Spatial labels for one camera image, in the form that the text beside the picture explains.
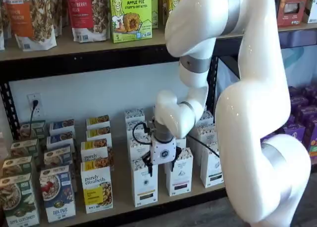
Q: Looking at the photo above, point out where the blue oatmeal box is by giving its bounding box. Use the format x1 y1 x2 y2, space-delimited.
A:
49 118 76 136
39 165 77 224
46 131 75 150
44 144 74 167

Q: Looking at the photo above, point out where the white yellow Purely Elizabeth box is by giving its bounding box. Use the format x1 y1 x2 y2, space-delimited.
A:
80 160 114 214
85 114 110 130
80 138 114 171
85 125 113 146

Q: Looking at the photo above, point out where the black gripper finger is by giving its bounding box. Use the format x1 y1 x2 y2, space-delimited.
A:
170 145 183 169
141 151 156 173

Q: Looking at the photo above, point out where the brown particle board shelf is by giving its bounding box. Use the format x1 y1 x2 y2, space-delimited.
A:
11 127 227 222
0 30 245 62
278 22 317 34

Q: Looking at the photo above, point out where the white sheet teal stripe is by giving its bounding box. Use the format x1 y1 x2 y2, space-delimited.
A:
280 45 317 88

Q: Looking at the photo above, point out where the purple box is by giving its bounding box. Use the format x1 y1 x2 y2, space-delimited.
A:
303 85 317 99
289 95 310 114
288 86 304 99
281 123 307 139
294 105 317 125
304 117 317 139

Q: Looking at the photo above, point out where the green Bobo's apple pie box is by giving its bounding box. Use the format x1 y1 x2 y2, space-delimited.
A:
109 0 153 44
150 0 159 30

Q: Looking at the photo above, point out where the white tea box teal strip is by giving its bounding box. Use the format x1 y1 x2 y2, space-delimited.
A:
194 124 219 167
200 143 225 188
195 110 214 129

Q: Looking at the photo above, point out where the white granola bag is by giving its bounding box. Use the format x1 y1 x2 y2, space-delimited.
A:
51 0 69 37
0 0 12 51

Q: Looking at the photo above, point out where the white wall outlet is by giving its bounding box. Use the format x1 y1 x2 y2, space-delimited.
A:
27 93 43 118

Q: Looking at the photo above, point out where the white snack box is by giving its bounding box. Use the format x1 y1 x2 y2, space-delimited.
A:
305 0 317 24

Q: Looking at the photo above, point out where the orange green box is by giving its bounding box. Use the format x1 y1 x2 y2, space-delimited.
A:
309 137 317 159

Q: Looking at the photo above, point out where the thin black cable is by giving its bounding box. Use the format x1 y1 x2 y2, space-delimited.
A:
186 135 221 159

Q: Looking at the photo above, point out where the black looped gripper cable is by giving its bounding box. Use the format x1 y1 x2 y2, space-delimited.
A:
132 121 156 149

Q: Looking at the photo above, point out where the green oatmeal box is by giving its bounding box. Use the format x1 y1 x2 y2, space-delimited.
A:
0 173 41 226
1 155 36 178
10 138 41 159
19 120 47 140

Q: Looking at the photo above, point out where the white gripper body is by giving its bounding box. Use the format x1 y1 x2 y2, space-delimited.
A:
150 135 179 165

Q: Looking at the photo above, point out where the orange label granola bag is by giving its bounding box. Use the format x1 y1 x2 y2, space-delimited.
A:
1 0 58 52

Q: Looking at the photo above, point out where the brown orange snack box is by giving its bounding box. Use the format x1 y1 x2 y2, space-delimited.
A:
276 0 310 28

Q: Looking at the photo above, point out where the red label granola bag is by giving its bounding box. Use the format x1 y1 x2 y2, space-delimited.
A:
64 0 110 43

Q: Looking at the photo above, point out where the black power plug cord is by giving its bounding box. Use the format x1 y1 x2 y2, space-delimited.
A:
29 100 38 136

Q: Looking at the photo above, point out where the white tea box yellow strip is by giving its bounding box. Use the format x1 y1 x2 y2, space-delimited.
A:
126 120 149 140
130 157 159 208
127 135 153 161
124 108 146 125

